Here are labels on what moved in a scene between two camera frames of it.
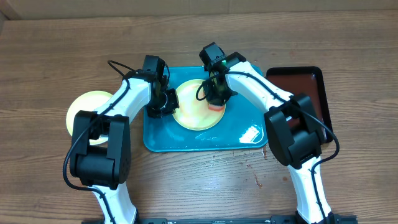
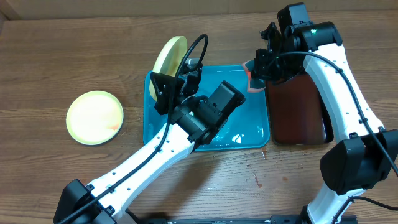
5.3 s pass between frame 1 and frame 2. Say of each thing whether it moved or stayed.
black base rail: stayed
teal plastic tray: stayed
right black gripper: moved
